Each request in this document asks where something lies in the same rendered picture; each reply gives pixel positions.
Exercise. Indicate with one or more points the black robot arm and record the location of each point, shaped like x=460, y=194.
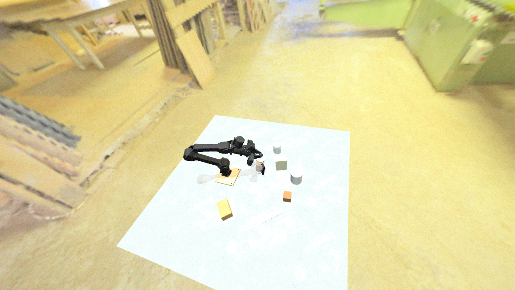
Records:
x=232, y=146

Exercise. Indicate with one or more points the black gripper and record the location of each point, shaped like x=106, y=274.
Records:
x=250, y=156

